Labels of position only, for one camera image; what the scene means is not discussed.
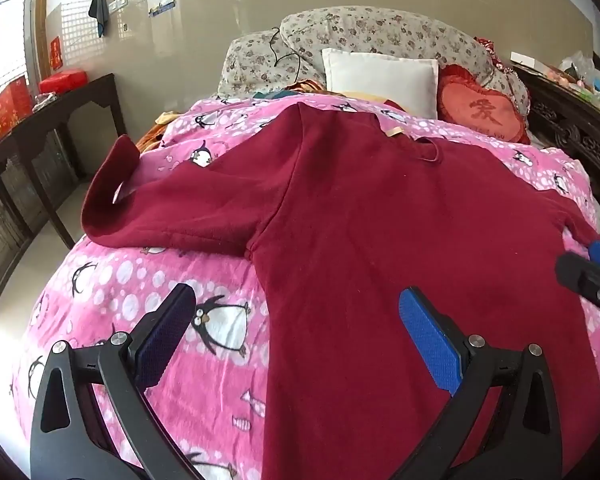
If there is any orange patterned cloth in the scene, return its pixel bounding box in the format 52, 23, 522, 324
135, 110, 181, 153

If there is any white flat box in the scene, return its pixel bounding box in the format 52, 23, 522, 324
510, 51, 546, 68

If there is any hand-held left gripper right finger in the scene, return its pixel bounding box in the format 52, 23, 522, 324
390, 286, 563, 480

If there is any red gift bag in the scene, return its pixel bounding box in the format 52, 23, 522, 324
0, 79, 33, 138

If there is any black cable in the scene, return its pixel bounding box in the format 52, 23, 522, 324
267, 27, 303, 83

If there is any dark hanging cloth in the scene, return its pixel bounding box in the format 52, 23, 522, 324
88, 0, 112, 38

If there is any clear plastic bag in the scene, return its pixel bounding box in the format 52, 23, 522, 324
560, 51, 600, 86

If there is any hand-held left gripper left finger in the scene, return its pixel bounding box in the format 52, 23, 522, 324
30, 282, 206, 480

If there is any dark wooden side table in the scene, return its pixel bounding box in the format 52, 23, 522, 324
0, 73, 128, 251

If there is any flat red box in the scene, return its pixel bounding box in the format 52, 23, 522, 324
39, 69, 88, 94

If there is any red ruffled cloth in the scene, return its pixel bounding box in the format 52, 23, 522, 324
475, 36, 516, 76

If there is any dark red fleece sweater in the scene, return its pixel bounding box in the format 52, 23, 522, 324
80, 102, 600, 480

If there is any red heart cushion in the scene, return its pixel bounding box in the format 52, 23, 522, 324
437, 62, 531, 145

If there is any pink penguin blanket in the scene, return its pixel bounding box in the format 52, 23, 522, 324
10, 97, 600, 480

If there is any white pillow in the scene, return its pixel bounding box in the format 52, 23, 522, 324
322, 48, 440, 120

